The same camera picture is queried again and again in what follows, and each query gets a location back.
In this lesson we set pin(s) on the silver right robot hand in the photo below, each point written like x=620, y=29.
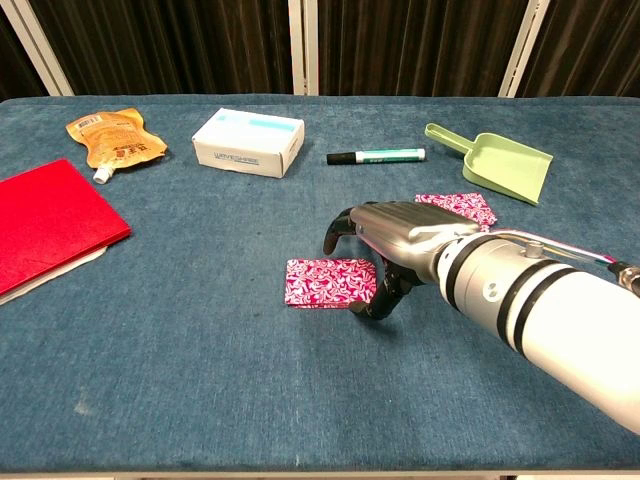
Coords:
x=405, y=230

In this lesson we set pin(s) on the pink patterned cloth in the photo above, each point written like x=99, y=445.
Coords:
x=327, y=280
x=436, y=200

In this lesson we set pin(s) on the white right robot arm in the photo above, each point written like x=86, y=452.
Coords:
x=550, y=310

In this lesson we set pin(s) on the green marker with black cap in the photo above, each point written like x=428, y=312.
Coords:
x=385, y=155

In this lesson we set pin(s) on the light green plastic dustpan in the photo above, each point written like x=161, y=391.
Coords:
x=505, y=165

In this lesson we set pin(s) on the white cardboard box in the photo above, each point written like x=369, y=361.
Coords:
x=245, y=142

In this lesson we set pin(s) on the blue fabric table cover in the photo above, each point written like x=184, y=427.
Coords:
x=200, y=380

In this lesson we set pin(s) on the yellow spouted drink pouch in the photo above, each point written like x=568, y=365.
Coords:
x=117, y=137

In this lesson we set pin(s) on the dark pleated curtain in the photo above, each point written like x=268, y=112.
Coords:
x=165, y=45

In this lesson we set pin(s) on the white paper sheet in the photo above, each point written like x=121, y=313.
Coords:
x=75, y=264

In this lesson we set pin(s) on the red folder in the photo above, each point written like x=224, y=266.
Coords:
x=50, y=220

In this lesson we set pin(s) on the white upright frame post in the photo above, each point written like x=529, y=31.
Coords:
x=303, y=45

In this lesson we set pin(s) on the white slanted frame post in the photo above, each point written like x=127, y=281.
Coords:
x=522, y=50
x=42, y=55

